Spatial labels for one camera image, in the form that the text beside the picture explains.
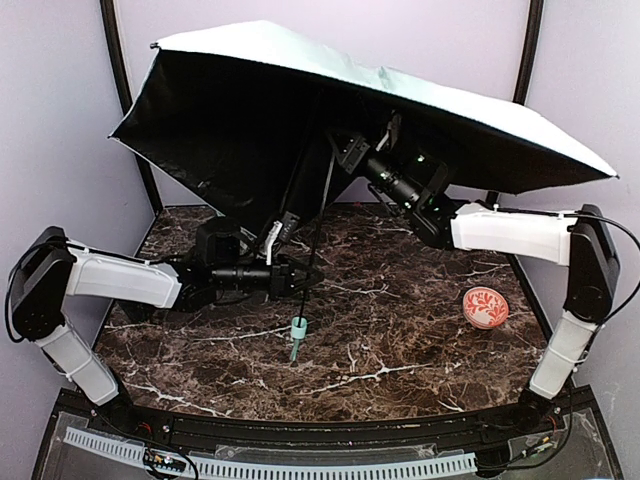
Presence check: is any mint and black folding umbrella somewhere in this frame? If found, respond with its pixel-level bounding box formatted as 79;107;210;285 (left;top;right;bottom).
107;19;619;366

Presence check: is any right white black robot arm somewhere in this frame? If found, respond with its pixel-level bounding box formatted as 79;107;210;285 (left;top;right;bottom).
326;129;622;401

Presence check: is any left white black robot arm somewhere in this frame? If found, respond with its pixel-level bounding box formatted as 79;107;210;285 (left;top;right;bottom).
4;217;324;407

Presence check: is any red white patterned bowl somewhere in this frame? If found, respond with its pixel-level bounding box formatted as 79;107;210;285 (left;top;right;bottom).
462;287;510;330

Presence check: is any small green circuit board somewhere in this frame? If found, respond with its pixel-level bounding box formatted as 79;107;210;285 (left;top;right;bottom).
142;449;187;474

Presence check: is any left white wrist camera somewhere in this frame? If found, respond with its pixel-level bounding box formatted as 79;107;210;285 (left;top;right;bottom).
262;211;300;266

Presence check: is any right black frame post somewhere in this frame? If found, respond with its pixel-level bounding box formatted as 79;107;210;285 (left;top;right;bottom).
512;0;544;105

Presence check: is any black frame post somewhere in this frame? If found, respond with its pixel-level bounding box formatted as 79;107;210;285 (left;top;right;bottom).
98;0;164;217
512;0;544;105

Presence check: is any white slotted cable duct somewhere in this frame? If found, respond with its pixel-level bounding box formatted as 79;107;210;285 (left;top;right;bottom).
63;427;477;479

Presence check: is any left black frame post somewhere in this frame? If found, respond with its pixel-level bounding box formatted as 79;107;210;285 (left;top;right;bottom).
98;0;164;217

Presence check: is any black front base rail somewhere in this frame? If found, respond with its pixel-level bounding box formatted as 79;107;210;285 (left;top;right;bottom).
130;404;568;451

